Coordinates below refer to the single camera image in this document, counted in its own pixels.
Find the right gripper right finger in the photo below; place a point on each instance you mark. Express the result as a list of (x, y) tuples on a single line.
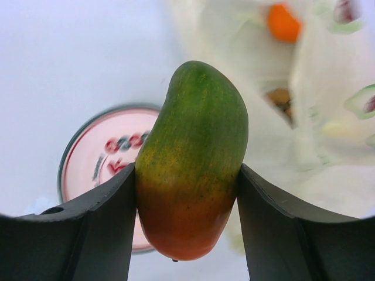
[(287, 238)]

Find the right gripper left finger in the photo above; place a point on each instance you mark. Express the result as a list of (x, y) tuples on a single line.
[(87, 238)]

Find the white plate red characters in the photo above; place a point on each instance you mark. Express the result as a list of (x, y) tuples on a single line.
[(103, 146)]

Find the green orange fake mango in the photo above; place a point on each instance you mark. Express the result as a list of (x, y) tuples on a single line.
[(186, 171)]

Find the pale yellow plastic bag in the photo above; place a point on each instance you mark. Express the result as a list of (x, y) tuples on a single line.
[(326, 157)]

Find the orange fake fruit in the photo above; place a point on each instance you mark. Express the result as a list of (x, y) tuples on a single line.
[(282, 25)]

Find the brown fake longan bunch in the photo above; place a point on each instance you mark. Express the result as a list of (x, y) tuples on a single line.
[(281, 99)]

